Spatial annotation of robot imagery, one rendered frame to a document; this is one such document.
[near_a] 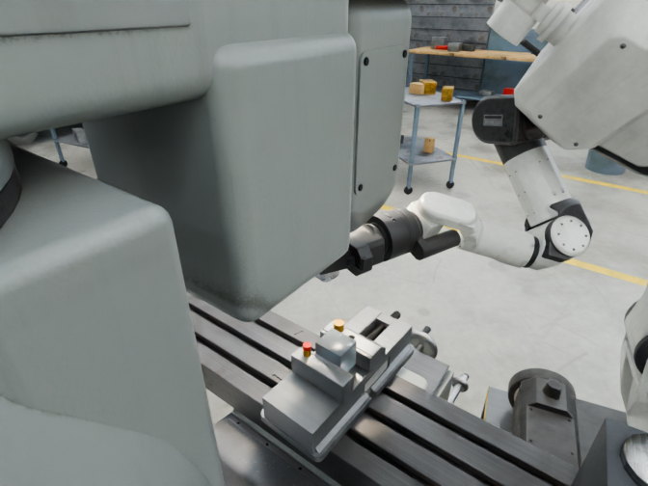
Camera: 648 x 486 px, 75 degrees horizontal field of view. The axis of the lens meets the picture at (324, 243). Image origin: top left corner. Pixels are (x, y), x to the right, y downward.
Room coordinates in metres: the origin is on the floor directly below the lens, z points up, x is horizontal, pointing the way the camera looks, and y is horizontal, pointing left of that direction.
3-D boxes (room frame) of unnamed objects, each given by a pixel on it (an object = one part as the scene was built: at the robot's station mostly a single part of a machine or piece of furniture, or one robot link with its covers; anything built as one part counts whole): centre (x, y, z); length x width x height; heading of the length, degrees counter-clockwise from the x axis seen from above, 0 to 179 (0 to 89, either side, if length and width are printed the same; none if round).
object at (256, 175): (0.46, 0.11, 1.47); 0.24 x 0.19 x 0.26; 54
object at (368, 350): (0.65, -0.06, 1.02); 0.12 x 0.06 x 0.04; 51
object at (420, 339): (1.02, -0.30, 0.63); 0.16 x 0.12 x 0.12; 144
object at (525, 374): (0.95, -0.71, 0.50); 0.20 x 0.05 x 0.20; 67
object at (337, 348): (0.60, -0.02, 1.03); 0.06 x 0.05 x 0.06; 51
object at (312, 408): (0.63, -0.04, 0.98); 0.35 x 0.15 x 0.11; 141
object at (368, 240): (0.67, -0.08, 1.24); 0.13 x 0.12 x 0.10; 32
